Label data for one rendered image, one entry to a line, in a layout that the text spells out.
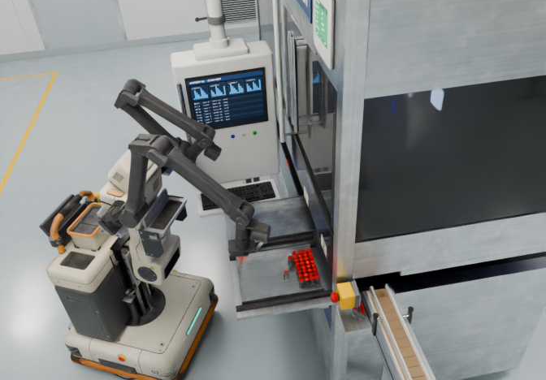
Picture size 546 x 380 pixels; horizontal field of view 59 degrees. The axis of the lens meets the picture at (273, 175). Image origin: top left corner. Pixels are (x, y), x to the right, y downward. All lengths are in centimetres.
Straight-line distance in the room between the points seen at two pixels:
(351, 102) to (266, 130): 124
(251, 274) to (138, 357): 89
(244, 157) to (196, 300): 87
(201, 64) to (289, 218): 86
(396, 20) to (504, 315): 158
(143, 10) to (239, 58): 476
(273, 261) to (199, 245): 146
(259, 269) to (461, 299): 88
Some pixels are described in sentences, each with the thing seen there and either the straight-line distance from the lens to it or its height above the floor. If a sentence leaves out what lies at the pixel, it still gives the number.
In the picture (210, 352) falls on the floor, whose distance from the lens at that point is 299.
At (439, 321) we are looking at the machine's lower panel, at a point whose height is 63.
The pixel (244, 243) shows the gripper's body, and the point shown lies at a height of 121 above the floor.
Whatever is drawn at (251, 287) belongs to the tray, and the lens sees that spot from 208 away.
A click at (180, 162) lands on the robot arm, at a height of 153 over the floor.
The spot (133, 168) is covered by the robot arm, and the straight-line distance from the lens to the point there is 180.
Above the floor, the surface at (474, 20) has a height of 200.
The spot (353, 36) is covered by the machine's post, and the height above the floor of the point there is 199.
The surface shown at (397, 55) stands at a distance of 141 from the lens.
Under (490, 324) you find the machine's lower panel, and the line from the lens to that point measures 253.
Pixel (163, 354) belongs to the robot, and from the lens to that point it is 270.
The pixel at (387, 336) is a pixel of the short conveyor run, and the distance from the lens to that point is 189.
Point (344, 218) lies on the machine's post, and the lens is 168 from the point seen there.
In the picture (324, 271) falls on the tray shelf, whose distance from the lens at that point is 213.
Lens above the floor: 247
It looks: 37 degrees down
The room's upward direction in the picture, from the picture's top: 4 degrees counter-clockwise
